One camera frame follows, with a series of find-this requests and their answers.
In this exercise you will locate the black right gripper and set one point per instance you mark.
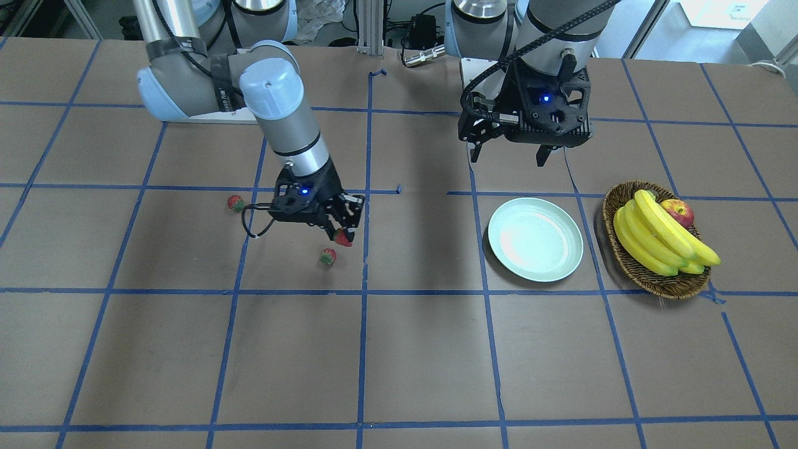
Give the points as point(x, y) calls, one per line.
point(328, 189)

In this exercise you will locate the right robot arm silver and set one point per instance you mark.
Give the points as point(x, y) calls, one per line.
point(231, 56)

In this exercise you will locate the aluminium frame post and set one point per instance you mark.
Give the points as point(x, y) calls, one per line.
point(370, 27)

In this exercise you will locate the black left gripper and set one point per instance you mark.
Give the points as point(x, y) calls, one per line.
point(510, 92)

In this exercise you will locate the yellow banana bunch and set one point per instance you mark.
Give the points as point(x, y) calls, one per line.
point(657, 241)

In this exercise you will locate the red strawberry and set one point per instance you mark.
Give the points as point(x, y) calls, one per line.
point(340, 237)
point(328, 256)
point(236, 203)

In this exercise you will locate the brown wicker basket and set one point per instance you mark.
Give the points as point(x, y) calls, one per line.
point(621, 264)

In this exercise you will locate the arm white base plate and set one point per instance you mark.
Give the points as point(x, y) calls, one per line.
point(480, 68)

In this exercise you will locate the red yellow apple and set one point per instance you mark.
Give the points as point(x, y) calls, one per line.
point(680, 211)

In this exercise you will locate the pale green plate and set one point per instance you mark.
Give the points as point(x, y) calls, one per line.
point(535, 239)

